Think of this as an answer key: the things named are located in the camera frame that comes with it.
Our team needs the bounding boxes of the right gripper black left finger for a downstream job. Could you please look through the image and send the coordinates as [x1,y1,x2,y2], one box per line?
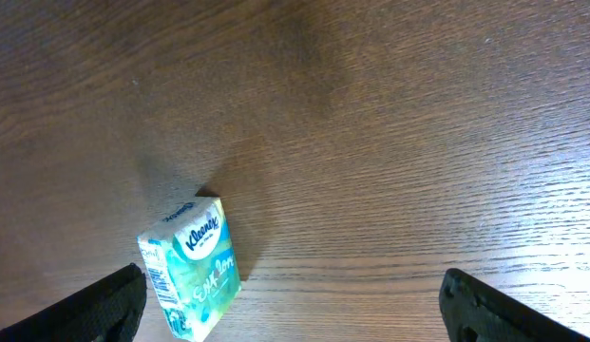
[0,263,147,342]

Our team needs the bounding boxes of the green tissue pack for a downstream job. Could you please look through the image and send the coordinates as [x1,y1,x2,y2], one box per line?
[137,197,241,342]

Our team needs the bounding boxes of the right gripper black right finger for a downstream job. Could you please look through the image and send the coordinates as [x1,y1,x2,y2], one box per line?
[439,268,590,342]

